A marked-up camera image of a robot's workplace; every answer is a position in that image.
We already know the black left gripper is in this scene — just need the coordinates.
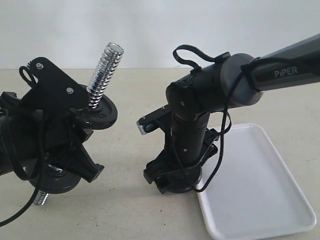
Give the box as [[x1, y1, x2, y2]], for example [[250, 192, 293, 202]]
[[22, 107, 105, 183]]

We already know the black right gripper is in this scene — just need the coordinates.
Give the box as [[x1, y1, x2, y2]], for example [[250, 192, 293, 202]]
[[143, 128, 219, 194]]

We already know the black weight plate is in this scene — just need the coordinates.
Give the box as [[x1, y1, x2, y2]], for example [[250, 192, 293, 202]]
[[156, 166, 202, 194]]

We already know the chrome dumbbell bar with plates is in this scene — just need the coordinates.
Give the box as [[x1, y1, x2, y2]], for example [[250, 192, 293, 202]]
[[33, 42, 124, 206]]

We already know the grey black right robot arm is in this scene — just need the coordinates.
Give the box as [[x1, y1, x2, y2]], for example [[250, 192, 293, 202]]
[[137, 35, 320, 194]]

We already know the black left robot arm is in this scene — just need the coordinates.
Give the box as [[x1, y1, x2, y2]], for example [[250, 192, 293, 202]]
[[0, 91, 105, 183]]

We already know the white rectangular plastic tray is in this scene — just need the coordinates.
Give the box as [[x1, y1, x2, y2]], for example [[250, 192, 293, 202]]
[[198, 123, 317, 240]]

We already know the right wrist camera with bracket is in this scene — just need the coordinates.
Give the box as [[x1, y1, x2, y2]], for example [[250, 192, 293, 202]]
[[136, 104, 172, 135]]

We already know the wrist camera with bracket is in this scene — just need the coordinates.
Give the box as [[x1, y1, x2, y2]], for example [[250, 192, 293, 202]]
[[18, 56, 89, 115], [136, 104, 172, 135]]

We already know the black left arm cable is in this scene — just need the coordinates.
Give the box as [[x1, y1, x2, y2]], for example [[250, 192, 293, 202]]
[[0, 107, 81, 225]]

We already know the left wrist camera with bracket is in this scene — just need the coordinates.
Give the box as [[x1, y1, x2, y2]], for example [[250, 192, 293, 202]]
[[18, 56, 89, 115]]

